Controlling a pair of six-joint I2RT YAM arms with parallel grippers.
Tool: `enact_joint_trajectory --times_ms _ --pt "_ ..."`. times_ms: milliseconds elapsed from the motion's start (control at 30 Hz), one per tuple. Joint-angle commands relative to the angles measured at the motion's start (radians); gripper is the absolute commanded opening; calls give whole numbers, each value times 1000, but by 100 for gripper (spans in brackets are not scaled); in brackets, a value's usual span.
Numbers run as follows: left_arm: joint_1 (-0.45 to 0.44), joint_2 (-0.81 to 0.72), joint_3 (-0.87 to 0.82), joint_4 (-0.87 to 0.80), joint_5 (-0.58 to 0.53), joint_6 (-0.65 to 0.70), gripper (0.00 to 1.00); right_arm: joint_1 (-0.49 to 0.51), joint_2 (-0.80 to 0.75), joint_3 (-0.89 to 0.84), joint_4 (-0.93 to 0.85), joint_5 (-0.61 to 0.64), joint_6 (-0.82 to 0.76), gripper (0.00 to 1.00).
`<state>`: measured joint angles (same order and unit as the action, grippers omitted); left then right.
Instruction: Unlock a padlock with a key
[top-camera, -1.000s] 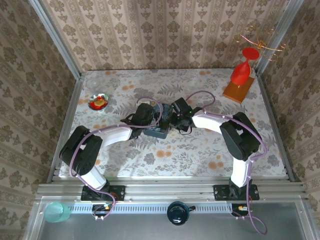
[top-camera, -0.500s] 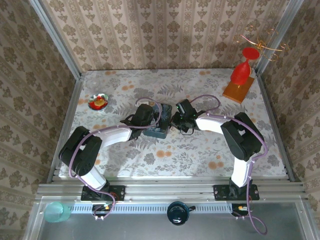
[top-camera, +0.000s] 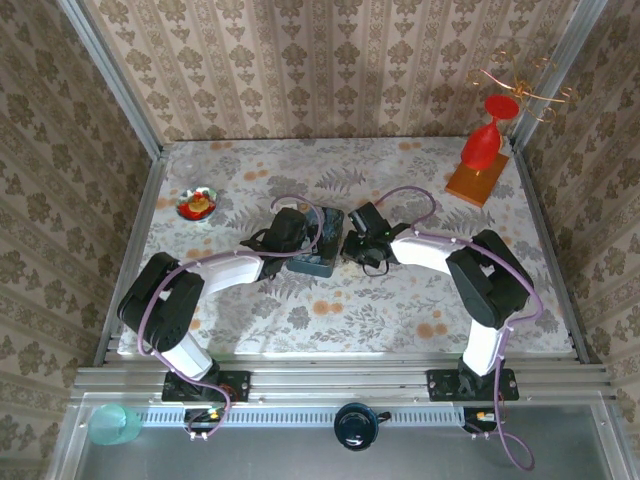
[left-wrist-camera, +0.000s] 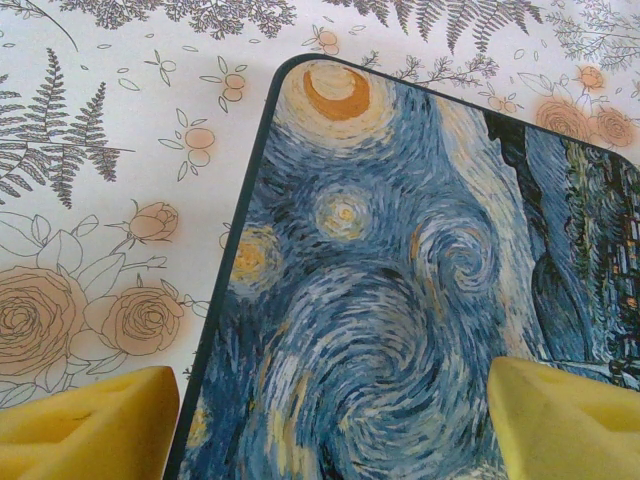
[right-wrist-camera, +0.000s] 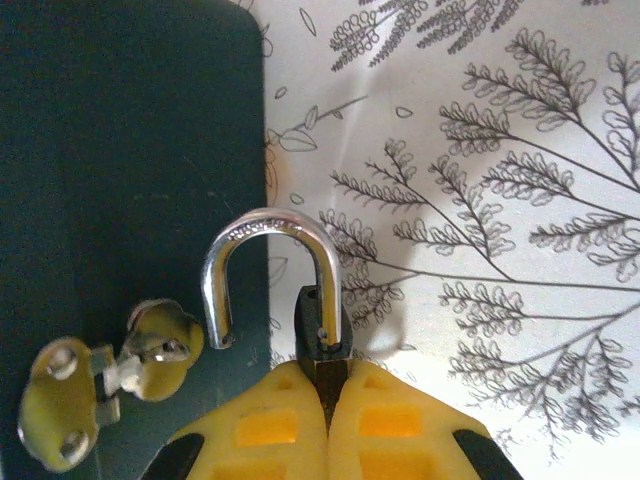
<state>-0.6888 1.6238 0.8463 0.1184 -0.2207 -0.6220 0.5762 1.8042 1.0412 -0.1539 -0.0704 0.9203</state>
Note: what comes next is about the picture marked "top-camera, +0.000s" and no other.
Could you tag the starry night print tin box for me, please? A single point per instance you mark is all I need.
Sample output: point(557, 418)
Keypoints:
point(325, 245)

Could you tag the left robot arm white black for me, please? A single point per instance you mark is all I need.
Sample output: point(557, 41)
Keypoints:
point(165, 305)

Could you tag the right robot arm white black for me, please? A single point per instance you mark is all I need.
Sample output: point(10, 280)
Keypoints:
point(490, 280)

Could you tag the floral tablecloth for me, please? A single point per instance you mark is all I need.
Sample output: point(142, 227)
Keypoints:
point(310, 320)

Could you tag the small colourful painted bowl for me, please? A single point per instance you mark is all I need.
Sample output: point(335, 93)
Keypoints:
point(197, 203)

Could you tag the orange wooden block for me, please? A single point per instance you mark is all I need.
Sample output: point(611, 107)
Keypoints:
point(475, 185)

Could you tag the clear glass bowl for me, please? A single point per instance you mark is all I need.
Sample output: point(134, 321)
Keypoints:
point(186, 168)

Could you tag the red ribbed vase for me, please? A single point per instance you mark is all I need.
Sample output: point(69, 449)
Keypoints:
point(482, 145)

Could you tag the black connector board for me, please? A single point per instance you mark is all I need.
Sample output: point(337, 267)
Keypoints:
point(482, 419)
point(205, 417)

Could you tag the teal plastic cup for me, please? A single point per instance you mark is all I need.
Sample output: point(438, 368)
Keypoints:
point(112, 425)

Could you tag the aluminium front frame rail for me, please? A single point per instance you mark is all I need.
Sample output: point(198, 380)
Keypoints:
point(340, 382)

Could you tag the aluminium side frame rail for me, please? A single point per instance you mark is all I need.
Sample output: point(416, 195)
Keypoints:
point(135, 240)
point(555, 240)

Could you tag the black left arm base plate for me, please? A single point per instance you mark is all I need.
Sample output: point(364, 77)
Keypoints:
point(235, 385)

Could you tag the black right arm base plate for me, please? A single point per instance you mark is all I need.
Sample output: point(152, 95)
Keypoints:
point(445, 385)

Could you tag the aluminium frame post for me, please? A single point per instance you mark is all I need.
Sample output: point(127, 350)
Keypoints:
point(112, 80)
point(555, 65)

